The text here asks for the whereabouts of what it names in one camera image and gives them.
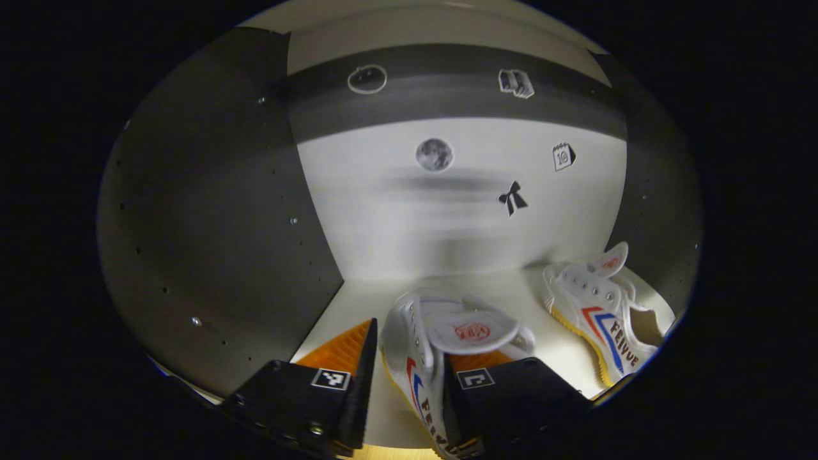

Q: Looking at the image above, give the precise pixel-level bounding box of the grey white shoe cabinet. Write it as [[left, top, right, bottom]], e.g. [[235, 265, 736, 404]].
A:
[[96, 0, 704, 460]]

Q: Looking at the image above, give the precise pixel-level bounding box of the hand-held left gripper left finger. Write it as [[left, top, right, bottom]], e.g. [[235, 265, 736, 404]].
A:
[[220, 318, 379, 458]]

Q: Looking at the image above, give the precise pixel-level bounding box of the white canvas shoe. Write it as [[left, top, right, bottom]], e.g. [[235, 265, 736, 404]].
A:
[[542, 241, 677, 388], [380, 291, 537, 460]]

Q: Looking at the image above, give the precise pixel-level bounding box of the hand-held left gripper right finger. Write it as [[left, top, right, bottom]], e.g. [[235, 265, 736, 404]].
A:
[[441, 350, 595, 456]]

